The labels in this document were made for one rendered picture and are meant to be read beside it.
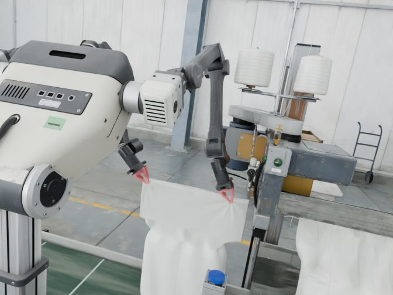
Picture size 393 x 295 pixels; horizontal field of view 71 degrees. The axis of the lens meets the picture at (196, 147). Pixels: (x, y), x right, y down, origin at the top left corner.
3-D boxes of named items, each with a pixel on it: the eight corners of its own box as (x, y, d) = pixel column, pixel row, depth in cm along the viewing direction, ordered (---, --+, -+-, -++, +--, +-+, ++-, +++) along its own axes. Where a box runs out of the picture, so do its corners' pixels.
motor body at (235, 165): (220, 168, 147) (227, 122, 141) (224, 161, 161) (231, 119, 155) (248, 174, 144) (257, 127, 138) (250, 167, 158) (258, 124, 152)
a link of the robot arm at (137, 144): (107, 138, 128) (120, 133, 124) (124, 131, 138) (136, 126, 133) (119, 161, 130) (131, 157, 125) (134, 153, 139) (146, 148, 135)
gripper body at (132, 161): (147, 163, 132) (138, 150, 132) (138, 168, 123) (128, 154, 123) (138, 170, 134) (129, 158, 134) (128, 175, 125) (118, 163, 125)
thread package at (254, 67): (230, 84, 122) (237, 44, 118) (234, 85, 138) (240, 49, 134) (268, 89, 118) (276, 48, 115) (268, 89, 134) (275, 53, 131)
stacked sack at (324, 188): (292, 189, 383) (294, 180, 380) (290, 180, 424) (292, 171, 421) (343, 201, 368) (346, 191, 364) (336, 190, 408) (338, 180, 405)
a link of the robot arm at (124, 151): (114, 151, 128) (120, 145, 124) (124, 146, 133) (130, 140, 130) (123, 163, 128) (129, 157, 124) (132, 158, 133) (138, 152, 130)
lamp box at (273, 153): (264, 172, 95) (269, 147, 93) (264, 169, 99) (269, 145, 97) (286, 177, 93) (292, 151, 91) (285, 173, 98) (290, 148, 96)
